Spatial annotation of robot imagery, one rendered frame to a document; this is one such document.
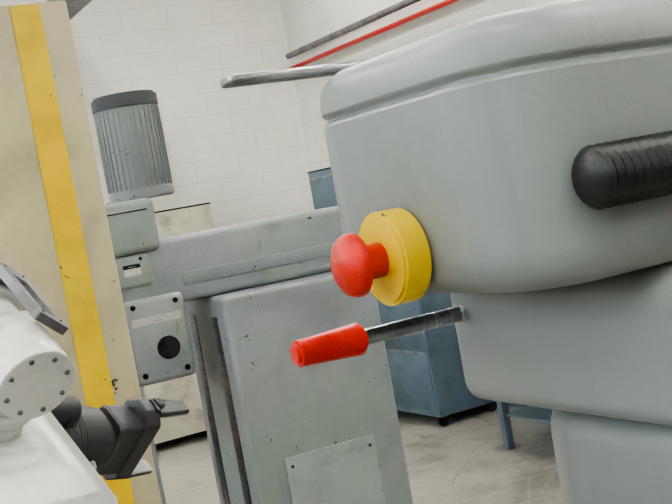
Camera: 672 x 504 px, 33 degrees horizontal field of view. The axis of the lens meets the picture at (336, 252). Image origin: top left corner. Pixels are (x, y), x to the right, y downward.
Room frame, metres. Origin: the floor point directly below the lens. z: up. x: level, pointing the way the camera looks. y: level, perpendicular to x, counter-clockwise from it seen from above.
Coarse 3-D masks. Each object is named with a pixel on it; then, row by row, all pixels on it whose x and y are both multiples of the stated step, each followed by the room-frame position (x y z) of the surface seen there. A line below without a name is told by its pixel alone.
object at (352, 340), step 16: (400, 320) 0.82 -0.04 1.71; (416, 320) 0.82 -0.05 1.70; (432, 320) 0.83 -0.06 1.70; (448, 320) 0.84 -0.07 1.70; (464, 320) 0.84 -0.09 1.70; (320, 336) 0.79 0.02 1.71; (336, 336) 0.79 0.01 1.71; (352, 336) 0.79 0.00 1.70; (368, 336) 0.80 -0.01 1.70; (384, 336) 0.81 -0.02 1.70; (400, 336) 0.82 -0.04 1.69; (304, 352) 0.78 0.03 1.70; (320, 352) 0.78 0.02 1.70; (336, 352) 0.79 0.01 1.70; (352, 352) 0.79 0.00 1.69
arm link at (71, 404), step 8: (64, 400) 1.35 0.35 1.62; (72, 400) 1.36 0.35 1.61; (56, 408) 1.34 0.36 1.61; (64, 408) 1.35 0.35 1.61; (72, 408) 1.36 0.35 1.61; (80, 408) 1.37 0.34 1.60; (56, 416) 1.34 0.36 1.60; (64, 416) 1.35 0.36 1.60; (72, 416) 1.36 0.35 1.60; (80, 416) 1.37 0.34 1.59; (64, 424) 1.36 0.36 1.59; (72, 424) 1.36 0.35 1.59; (80, 424) 1.38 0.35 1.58; (72, 432) 1.36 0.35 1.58; (80, 432) 1.37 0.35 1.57; (80, 440) 1.37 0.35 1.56; (80, 448) 1.37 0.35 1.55
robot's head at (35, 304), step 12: (0, 264) 0.96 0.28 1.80; (0, 276) 0.95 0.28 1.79; (12, 276) 0.94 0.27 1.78; (24, 276) 0.99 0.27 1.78; (12, 288) 0.93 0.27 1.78; (24, 288) 0.94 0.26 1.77; (24, 300) 0.92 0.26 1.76; (36, 300) 0.95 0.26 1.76; (36, 312) 0.91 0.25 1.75; (48, 312) 0.94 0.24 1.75; (48, 324) 0.92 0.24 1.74; (60, 324) 0.92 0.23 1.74
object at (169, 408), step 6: (156, 402) 1.48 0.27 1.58; (162, 402) 1.49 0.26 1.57; (168, 402) 1.51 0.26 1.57; (174, 402) 1.52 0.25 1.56; (180, 402) 1.53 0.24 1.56; (162, 408) 1.49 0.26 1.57; (168, 408) 1.50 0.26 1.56; (174, 408) 1.51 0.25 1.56; (180, 408) 1.52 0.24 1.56; (186, 408) 1.52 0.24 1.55; (162, 414) 1.48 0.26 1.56; (168, 414) 1.49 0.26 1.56; (174, 414) 1.50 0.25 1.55; (180, 414) 1.51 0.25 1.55; (186, 414) 1.53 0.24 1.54
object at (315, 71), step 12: (360, 60) 0.82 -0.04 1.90; (252, 72) 0.78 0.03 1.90; (264, 72) 0.78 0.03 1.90; (276, 72) 0.78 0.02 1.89; (288, 72) 0.79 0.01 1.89; (300, 72) 0.79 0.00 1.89; (312, 72) 0.80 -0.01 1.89; (324, 72) 0.80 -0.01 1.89; (336, 72) 0.81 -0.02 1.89; (228, 84) 0.77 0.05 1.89; (240, 84) 0.78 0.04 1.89; (252, 84) 0.79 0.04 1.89
